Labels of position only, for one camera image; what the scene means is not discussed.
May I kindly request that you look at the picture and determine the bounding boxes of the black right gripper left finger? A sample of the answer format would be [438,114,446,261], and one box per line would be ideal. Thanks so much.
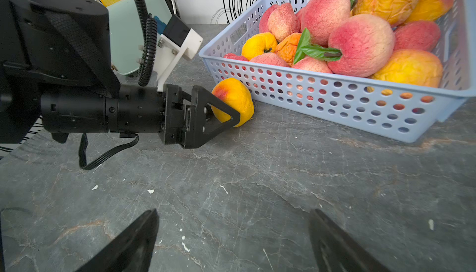
[78,209,159,272]

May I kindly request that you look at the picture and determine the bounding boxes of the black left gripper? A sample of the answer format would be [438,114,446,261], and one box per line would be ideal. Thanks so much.
[40,84,240,149]

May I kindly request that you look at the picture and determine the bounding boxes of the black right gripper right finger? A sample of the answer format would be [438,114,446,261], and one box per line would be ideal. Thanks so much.
[309,209,390,272]

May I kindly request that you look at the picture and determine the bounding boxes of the yellow peach with leaf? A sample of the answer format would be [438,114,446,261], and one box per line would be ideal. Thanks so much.
[241,32,278,60]

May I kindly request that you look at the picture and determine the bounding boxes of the pale pink peach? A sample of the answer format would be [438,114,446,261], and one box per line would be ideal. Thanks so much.
[267,2,301,43]

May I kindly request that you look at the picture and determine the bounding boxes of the pink peach with leaf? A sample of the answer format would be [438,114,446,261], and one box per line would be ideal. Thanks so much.
[295,14,395,78]

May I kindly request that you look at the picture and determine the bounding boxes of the orange yellow peach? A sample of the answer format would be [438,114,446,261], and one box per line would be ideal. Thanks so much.
[370,49,443,88]

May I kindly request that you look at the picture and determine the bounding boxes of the red orange peach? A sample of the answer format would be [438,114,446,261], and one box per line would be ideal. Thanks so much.
[292,56,333,74]

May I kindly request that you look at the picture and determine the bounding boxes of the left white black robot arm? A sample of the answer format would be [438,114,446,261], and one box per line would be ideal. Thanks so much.
[1,0,240,170]

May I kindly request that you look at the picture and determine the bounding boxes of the light blue plastic basket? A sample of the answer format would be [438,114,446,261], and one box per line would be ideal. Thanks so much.
[199,0,476,143]

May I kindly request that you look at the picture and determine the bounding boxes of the mint green toaster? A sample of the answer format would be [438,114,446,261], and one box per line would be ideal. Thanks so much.
[107,0,172,76]

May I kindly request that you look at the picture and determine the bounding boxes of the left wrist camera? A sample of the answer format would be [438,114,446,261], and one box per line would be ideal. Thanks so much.
[153,14,203,92]

